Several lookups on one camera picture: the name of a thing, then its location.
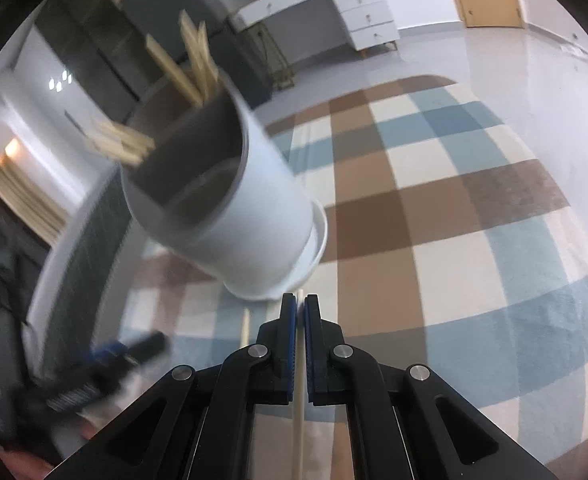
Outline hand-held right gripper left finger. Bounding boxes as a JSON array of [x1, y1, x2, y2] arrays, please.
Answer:
[[44, 293, 297, 480]]

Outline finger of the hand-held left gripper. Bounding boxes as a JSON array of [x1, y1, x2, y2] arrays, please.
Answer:
[[76, 331, 169, 391]]

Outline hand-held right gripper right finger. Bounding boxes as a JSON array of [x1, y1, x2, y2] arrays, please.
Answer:
[[301, 295, 560, 480]]

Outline grey white utensil holder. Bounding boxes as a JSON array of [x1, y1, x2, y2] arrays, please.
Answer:
[[120, 80, 329, 302]]

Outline bundle of wooden chopsticks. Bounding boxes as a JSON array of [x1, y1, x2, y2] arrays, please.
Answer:
[[90, 10, 225, 166]]

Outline person's left hand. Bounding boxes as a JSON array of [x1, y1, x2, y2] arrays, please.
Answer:
[[0, 410, 102, 480]]

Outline dark quilted mattress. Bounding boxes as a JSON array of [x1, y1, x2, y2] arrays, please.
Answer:
[[44, 170, 140, 361]]

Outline plaid tablecloth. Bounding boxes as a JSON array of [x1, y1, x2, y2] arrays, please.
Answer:
[[119, 74, 588, 480]]

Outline beige curtains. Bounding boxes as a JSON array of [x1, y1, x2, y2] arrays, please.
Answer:
[[0, 165, 70, 241]]

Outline white wardrobe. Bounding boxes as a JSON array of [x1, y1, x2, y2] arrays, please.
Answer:
[[0, 25, 140, 196]]

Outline gold metal rack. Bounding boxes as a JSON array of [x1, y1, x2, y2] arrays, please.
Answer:
[[256, 25, 295, 92]]

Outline dark grey refrigerator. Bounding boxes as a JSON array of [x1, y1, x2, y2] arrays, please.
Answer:
[[119, 0, 275, 106]]

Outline dark glass cabinet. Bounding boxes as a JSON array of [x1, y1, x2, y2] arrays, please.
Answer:
[[34, 0, 165, 106]]

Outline white dressing table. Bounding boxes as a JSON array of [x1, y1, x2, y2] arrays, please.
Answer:
[[229, 0, 401, 53]]

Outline grey bed frame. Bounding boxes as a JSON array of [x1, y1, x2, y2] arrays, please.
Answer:
[[24, 160, 125, 341]]

